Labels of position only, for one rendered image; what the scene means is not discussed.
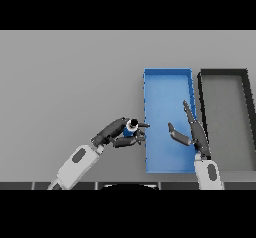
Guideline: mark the dark grey bin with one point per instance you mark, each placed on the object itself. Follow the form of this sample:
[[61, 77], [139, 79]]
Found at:
[[226, 118]]

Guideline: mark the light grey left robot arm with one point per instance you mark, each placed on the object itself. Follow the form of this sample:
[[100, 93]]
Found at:
[[75, 167]]

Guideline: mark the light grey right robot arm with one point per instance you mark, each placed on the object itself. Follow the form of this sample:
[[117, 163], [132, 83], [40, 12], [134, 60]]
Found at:
[[208, 173]]

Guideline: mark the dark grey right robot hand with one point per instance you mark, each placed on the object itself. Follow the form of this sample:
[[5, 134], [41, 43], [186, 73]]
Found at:
[[197, 133]]

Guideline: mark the blue bin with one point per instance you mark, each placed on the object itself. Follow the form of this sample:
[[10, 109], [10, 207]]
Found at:
[[168, 122]]

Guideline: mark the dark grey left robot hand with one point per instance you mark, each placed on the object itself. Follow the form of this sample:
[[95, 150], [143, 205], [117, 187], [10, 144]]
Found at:
[[111, 132]]

